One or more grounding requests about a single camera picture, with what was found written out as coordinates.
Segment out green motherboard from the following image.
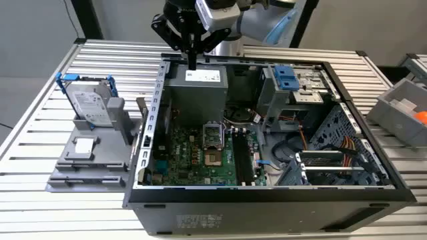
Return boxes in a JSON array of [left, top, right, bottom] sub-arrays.
[[150, 123, 269, 187]]

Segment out round black fan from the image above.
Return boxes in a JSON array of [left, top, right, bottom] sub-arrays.
[[229, 106, 256, 125]]

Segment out black cable with blue tab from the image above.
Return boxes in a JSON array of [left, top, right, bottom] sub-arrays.
[[254, 159, 284, 171]]

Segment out blue expansion slot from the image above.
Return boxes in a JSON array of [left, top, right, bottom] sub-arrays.
[[153, 160, 168, 175]]

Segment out silver disk bay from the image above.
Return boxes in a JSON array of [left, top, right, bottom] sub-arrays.
[[274, 148, 384, 187]]

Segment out metal socket cover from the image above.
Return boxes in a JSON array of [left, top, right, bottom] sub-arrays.
[[201, 121, 224, 151]]

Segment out hard disk in blue carrier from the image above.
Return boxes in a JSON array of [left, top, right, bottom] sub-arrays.
[[54, 71, 118, 127]]

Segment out silver CPU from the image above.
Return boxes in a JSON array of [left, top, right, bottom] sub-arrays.
[[73, 138, 94, 154]]

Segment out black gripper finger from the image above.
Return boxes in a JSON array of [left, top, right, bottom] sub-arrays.
[[149, 14, 193, 71], [192, 28, 232, 71]]

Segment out thick black cable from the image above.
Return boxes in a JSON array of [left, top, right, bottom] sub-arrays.
[[269, 133, 302, 173]]

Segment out black PC case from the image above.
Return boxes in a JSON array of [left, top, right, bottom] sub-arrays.
[[121, 52, 417, 237]]

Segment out grey power supply unit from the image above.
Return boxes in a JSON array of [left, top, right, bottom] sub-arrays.
[[164, 63, 229, 126]]

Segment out grey parts rack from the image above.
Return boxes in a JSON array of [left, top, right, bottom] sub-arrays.
[[45, 96, 141, 193]]

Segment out CPU socket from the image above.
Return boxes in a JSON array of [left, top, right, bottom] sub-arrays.
[[202, 149, 224, 168]]

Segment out blue drive latch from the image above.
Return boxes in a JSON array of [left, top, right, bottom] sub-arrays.
[[273, 64, 298, 91]]

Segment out grey plastic bin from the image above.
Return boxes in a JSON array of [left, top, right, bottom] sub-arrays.
[[365, 77, 427, 151]]

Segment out white block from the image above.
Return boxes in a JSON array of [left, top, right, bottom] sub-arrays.
[[388, 98, 417, 112]]

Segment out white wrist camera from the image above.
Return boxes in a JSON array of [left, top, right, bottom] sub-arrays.
[[194, 0, 241, 33]]

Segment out black vertical post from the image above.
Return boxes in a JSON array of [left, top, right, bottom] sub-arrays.
[[289, 0, 320, 48], [70, 0, 104, 41]]

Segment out yellow and orange wire bundle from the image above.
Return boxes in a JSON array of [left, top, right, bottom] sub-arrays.
[[337, 136, 360, 157]]

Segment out black RAM slot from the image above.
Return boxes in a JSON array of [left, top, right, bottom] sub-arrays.
[[241, 127, 257, 186], [230, 127, 248, 186]]

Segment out orange ball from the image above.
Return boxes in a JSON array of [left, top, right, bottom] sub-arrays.
[[412, 111, 427, 126]]

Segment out silver drive cage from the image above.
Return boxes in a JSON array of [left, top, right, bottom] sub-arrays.
[[258, 63, 333, 133]]

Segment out small metal slat table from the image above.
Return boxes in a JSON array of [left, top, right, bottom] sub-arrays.
[[396, 53, 427, 87]]

